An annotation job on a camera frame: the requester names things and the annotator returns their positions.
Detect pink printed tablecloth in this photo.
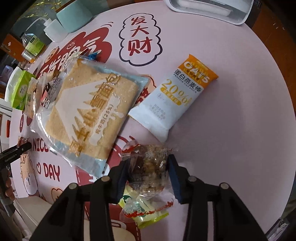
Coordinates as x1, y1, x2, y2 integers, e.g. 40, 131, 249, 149
29, 1, 295, 232

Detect green small snack packet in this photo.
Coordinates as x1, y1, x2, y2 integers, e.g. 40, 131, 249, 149
118, 185, 174, 229

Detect white plastic tray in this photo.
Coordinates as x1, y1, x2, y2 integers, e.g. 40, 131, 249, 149
14, 196, 52, 233

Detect large bread package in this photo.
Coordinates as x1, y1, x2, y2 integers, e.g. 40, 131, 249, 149
31, 57, 149, 177

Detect green tissue pack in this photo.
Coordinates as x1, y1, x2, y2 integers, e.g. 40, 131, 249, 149
4, 67, 36, 110

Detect white countertop sterilizer cabinet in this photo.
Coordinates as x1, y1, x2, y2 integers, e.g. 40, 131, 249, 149
164, 0, 254, 25

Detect clear nut snack packet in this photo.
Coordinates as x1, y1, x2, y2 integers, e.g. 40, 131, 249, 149
121, 142, 172, 199

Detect yellow cake snack pack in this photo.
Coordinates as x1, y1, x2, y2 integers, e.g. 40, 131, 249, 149
24, 77, 42, 119

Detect teal canister with brown lid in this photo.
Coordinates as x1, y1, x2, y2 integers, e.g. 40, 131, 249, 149
56, 1, 93, 33

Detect orange white oats bar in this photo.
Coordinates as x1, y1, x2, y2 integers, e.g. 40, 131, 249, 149
128, 55, 218, 143

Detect red white snack packet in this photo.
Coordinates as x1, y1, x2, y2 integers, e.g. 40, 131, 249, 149
40, 69, 63, 108

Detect clear bottle green label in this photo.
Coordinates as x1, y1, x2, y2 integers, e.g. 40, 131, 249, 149
21, 33, 46, 59

